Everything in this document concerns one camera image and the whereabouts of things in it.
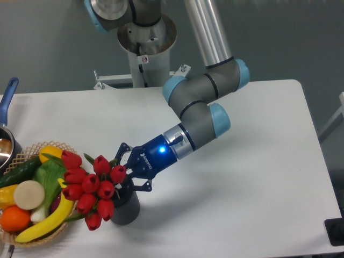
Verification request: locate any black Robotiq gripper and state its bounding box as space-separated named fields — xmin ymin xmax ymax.
xmin=114 ymin=134 xmax=177 ymax=192

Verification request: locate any red tulip bouquet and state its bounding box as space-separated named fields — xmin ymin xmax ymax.
xmin=43 ymin=150 xmax=127 ymax=231

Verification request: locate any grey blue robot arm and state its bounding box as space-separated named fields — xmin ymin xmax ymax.
xmin=84 ymin=1 xmax=250 ymax=191

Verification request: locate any dark grey ribbed vase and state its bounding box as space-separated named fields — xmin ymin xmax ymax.
xmin=111 ymin=180 xmax=140 ymax=225

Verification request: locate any yellow banana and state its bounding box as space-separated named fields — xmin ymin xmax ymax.
xmin=15 ymin=194 xmax=74 ymax=243

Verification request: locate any yellow squash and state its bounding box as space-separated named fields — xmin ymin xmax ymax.
xmin=39 ymin=145 xmax=62 ymax=163

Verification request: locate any green bok choy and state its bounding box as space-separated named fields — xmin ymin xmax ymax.
xmin=31 ymin=160 xmax=67 ymax=224

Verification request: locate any purple red vegetable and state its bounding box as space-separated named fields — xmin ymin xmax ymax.
xmin=51 ymin=195 xmax=61 ymax=213

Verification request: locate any woven wicker basket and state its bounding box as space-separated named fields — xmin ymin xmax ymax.
xmin=1 ymin=141 xmax=77 ymax=248

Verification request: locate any beige round disc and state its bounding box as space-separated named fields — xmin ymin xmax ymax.
xmin=13 ymin=180 xmax=45 ymax=210

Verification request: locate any green cucumber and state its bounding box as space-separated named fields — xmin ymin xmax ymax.
xmin=1 ymin=156 xmax=41 ymax=188

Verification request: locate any yellow bell pepper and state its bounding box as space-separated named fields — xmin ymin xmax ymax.
xmin=0 ymin=184 xmax=18 ymax=211

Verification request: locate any orange fruit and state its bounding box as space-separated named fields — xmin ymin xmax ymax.
xmin=1 ymin=206 xmax=31 ymax=232

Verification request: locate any black device at edge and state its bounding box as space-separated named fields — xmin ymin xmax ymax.
xmin=324 ymin=218 xmax=343 ymax=246

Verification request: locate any blue handled saucepan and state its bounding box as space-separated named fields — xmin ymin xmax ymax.
xmin=1 ymin=77 xmax=22 ymax=177

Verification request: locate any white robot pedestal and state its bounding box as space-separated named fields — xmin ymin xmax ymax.
xmin=94 ymin=14 xmax=191 ymax=89

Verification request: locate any white frame at right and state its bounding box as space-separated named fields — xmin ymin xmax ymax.
xmin=318 ymin=92 xmax=343 ymax=144

